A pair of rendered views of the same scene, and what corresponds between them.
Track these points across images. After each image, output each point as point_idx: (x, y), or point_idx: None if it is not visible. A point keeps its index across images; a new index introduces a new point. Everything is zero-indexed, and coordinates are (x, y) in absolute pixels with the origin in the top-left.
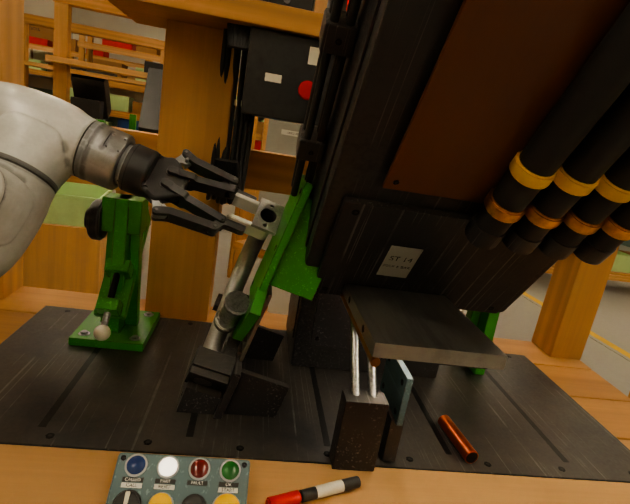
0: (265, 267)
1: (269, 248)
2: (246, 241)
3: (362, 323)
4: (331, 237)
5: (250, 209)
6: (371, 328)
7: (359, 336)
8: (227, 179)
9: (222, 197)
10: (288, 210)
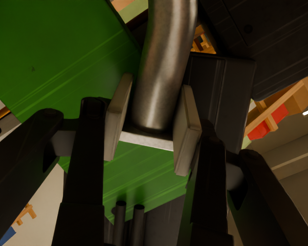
0: (36, 94)
1: (101, 80)
2: (162, 7)
3: (3, 130)
4: (63, 177)
5: (180, 118)
6: None
7: None
8: (230, 205)
9: (199, 153)
10: (126, 164)
